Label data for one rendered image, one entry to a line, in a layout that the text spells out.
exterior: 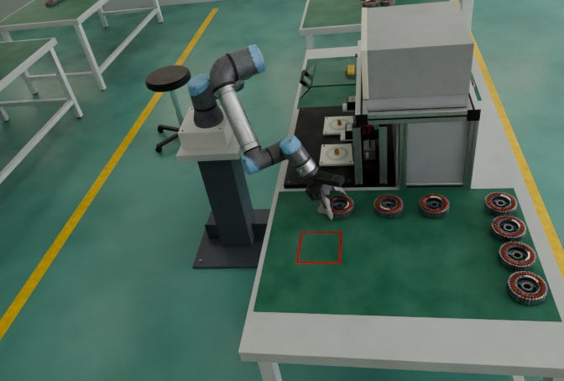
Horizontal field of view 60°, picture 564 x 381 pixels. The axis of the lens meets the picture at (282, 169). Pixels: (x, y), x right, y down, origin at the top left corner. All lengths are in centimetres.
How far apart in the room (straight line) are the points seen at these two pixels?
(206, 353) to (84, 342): 67
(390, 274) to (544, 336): 48
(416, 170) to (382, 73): 42
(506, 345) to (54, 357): 213
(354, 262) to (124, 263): 172
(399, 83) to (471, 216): 56
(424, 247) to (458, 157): 39
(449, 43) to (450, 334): 98
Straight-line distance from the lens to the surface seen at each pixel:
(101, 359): 275
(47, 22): 513
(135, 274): 303
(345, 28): 361
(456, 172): 203
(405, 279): 172
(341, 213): 190
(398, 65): 187
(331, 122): 243
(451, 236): 187
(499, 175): 217
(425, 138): 192
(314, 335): 160
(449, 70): 190
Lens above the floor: 208
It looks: 37 degrees down
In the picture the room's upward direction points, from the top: 10 degrees counter-clockwise
